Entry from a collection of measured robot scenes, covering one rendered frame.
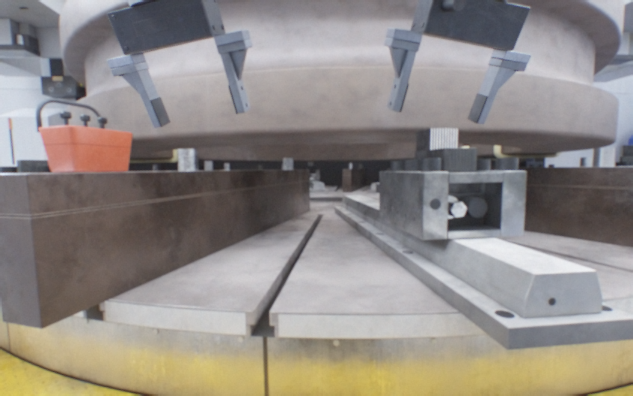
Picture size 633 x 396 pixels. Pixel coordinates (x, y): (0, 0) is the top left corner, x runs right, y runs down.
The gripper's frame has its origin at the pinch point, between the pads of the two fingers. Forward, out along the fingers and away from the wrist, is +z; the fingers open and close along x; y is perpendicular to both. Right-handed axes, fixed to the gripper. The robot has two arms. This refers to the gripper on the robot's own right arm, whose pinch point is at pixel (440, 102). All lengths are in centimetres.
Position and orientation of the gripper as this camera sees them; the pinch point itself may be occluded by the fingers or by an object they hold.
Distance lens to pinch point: 51.6
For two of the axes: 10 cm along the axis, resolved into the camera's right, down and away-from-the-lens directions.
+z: -1.6, 8.7, 4.6
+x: 9.8, 0.9, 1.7
